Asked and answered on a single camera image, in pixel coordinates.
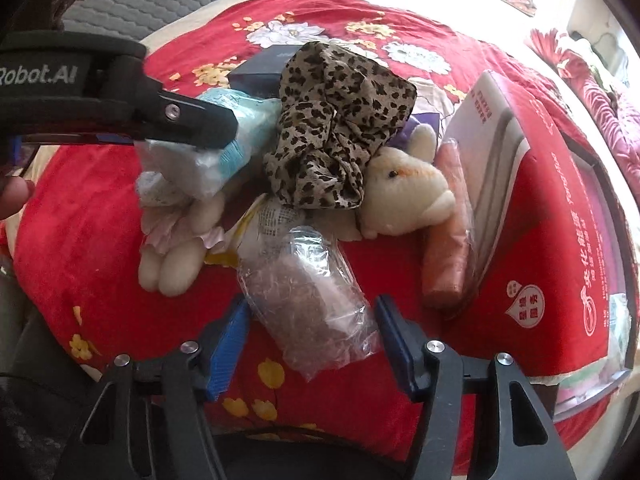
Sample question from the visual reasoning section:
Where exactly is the dark shallow box tray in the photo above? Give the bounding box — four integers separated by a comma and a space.
564, 136, 638, 400

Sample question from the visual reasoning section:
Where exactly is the green floral tissue packet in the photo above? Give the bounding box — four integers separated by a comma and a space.
558, 292, 632, 403

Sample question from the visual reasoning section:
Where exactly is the dark blue small box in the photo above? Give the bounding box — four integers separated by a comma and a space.
227, 44, 302, 99

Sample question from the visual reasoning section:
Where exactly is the leopard print scrunchie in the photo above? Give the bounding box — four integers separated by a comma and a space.
264, 41, 416, 209

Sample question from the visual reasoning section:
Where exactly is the pink quilted duvet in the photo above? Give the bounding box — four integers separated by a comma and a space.
529, 28, 639, 198

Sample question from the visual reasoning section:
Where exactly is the red floral blanket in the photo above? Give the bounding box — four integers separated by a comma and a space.
3, 0, 639, 479

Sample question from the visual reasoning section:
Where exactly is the light blue tissue packet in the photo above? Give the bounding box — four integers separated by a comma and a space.
136, 88, 281, 206

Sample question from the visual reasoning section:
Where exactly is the red tissue pack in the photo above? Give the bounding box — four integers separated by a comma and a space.
442, 70, 606, 385

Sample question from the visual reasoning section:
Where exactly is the person's left hand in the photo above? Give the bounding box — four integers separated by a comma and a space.
0, 177, 36, 220

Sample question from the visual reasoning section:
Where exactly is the pink item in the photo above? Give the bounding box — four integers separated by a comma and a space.
238, 226, 382, 380

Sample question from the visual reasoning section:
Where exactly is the orange roll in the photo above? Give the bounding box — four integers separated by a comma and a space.
422, 139, 476, 310

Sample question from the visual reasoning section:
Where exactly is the cream plush rabbit toy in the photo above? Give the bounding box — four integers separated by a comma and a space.
310, 124, 456, 242

